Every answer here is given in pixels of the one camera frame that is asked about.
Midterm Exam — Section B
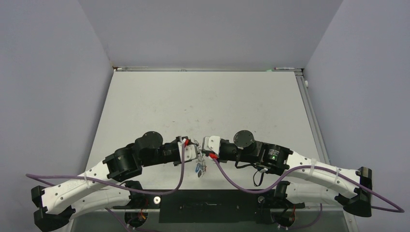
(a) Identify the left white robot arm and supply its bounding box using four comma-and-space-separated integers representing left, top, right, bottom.
30, 131, 197, 232

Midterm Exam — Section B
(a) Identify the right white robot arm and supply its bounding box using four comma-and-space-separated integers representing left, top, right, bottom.
206, 130, 372, 218

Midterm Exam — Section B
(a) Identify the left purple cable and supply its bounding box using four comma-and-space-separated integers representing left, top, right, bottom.
25, 141, 188, 197

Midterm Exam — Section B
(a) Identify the aluminium frame rail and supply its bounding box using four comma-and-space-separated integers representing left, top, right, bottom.
295, 72, 331, 164
113, 67, 303, 73

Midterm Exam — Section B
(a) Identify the aluminium frame rail back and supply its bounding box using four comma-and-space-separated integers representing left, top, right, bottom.
113, 67, 303, 73

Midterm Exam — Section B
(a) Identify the silver metal key organizer ring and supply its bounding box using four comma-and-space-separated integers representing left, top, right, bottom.
192, 138, 208, 177

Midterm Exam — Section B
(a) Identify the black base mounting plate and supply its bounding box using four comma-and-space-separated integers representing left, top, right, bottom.
124, 189, 305, 224

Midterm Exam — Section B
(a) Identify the aluminium frame rail right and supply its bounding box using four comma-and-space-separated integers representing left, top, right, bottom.
295, 72, 331, 164

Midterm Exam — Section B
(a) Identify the key with blue tag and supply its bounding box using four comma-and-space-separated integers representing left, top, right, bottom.
195, 163, 203, 173

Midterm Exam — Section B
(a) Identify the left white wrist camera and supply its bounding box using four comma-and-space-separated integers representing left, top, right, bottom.
177, 137, 200, 162

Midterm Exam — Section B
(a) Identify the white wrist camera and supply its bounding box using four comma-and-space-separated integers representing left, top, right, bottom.
202, 135, 221, 157
177, 137, 200, 162

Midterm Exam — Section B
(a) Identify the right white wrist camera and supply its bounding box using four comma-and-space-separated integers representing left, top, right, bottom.
202, 135, 221, 157

